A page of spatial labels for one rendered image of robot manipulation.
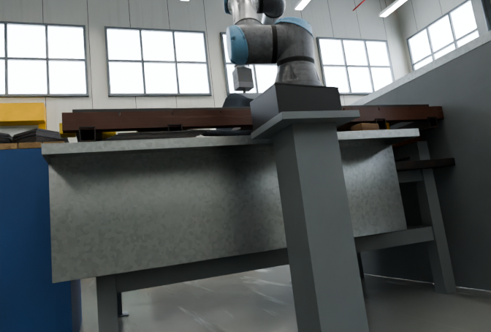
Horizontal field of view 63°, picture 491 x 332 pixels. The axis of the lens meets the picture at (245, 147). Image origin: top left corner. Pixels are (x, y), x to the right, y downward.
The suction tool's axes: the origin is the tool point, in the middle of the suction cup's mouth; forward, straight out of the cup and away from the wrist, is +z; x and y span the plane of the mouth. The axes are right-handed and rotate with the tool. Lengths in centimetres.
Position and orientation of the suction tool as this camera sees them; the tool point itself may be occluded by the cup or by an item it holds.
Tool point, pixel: (245, 98)
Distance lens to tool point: 202.4
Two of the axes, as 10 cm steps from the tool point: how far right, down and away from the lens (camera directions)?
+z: 1.2, 9.8, -1.8
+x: 4.3, -2.1, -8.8
